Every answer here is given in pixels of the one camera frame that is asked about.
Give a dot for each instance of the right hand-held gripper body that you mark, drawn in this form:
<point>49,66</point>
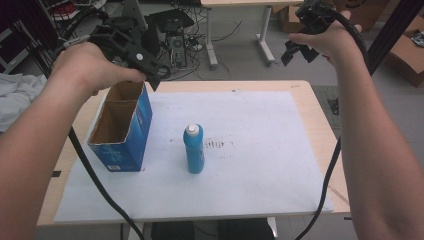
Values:
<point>315,16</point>

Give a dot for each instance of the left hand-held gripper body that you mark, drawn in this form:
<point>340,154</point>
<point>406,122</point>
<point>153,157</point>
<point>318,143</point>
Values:
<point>128,46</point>

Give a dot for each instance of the blue cardboard box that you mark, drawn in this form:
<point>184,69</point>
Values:
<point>138,133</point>

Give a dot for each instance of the blue bottle with white cap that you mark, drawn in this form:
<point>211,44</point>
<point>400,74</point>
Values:
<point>194,153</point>

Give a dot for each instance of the person's right hand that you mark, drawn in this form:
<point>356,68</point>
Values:
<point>340,41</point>

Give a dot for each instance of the person's left hand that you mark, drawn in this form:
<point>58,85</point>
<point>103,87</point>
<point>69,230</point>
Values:
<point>83,68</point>

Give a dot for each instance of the brown cardboard box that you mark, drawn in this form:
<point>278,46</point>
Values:
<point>408,56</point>
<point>288,20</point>

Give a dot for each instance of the white background table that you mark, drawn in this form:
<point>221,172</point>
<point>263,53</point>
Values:
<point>266,30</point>

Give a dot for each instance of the computer tower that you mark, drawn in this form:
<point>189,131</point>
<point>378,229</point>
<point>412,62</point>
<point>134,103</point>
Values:
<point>177,50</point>

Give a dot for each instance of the black metal stand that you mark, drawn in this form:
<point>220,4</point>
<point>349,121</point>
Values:
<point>393,31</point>

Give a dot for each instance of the white cloth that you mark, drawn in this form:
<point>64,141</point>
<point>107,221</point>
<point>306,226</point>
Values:
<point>18,96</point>

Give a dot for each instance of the small black tape piece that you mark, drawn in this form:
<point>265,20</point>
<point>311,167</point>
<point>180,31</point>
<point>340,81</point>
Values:
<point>56,173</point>

